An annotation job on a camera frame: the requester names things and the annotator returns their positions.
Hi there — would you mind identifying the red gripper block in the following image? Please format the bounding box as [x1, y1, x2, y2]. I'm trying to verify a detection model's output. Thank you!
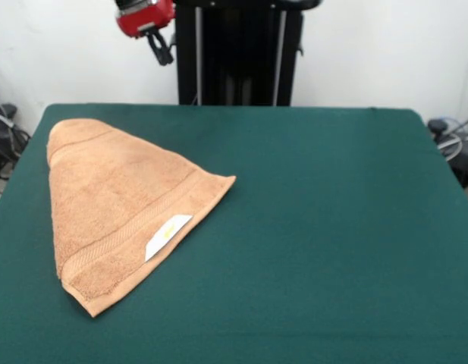
[115, 0, 177, 67]

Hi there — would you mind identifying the tan terry towel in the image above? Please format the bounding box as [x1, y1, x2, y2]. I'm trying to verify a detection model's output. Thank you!
[46, 117, 237, 319]

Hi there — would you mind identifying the black vertical column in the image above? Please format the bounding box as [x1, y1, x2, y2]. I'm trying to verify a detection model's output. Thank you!
[165, 0, 325, 107]

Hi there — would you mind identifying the dark green table cloth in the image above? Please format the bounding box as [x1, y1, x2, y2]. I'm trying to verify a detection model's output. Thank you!
[0, 102, 468, 364]

